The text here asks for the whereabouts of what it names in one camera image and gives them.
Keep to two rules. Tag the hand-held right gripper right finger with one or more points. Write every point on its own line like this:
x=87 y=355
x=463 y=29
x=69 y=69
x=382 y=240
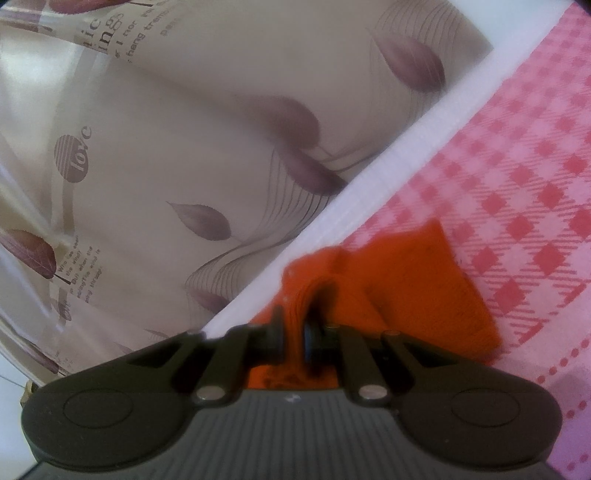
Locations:
x=308 y=344

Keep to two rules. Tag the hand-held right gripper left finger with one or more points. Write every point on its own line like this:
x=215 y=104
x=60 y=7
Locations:
x=277 y=339

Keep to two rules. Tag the red knitted sweater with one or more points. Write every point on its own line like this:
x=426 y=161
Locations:
x=406 y=286

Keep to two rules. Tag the beige leaf print curtain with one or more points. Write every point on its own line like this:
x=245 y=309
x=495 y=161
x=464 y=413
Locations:
x=184 y=138

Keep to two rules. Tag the pink checkered bed sheet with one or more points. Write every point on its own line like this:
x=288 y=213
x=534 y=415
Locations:
x=508 y=184

